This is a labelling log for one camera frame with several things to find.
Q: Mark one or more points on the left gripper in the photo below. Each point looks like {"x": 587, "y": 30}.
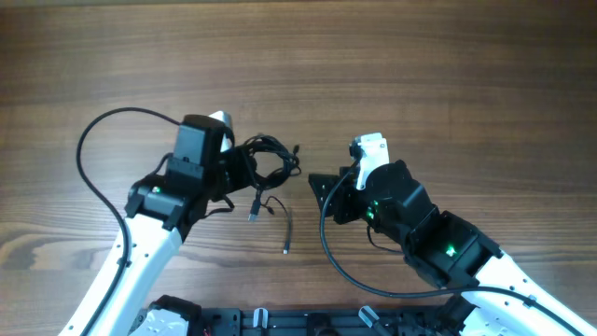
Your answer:
{"x": 246, "y": 165}

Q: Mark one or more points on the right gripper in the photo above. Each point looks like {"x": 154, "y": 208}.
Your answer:
{"x": 343, "y": 194}

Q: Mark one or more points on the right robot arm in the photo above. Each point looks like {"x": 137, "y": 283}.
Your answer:
{"x": 489, "y": 293}

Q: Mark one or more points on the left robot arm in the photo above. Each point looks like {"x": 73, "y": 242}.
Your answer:
{"x": 160, "y": 211}

